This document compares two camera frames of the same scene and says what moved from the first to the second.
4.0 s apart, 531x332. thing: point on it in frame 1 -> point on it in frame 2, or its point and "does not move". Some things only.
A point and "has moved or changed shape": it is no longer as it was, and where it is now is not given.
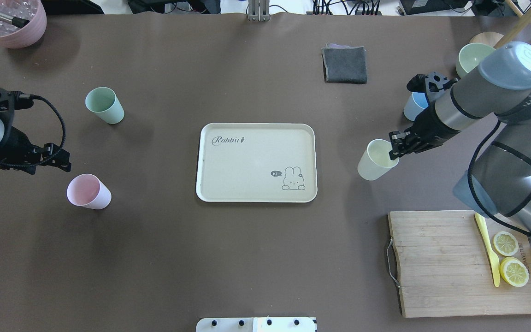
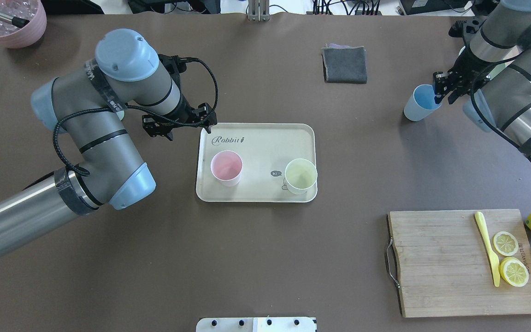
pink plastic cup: [87, 190] has moved or changed shape
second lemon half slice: [514, 271] does not move
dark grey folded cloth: [345, 64] does not move
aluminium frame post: [259, 10] does not move
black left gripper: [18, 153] -> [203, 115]
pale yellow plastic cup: [376, 160] -> [300, 175]
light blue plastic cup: [416, 102] does not move
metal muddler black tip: [17, 22] does not move
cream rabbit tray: [262, 163] does not move
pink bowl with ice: [6, 33] does not move
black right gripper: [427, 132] -> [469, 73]
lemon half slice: [505, 243] does not move
